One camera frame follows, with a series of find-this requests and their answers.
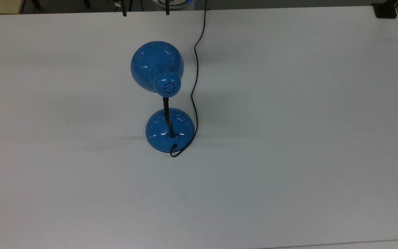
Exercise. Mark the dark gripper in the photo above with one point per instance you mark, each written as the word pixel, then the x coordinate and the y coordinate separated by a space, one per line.
pixel 117 3

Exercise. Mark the blue desk lamp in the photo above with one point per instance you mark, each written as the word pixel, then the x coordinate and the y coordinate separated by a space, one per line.
pixel 156 64

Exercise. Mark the white robot arm blue light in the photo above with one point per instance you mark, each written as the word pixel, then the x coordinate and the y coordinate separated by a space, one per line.
pixel 181 1

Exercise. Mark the black stand leg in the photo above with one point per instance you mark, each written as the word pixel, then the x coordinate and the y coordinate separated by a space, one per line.
pixel 36 3
pixel 86 3

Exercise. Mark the black table clamp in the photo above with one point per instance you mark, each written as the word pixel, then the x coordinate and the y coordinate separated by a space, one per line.
pixel 385 11

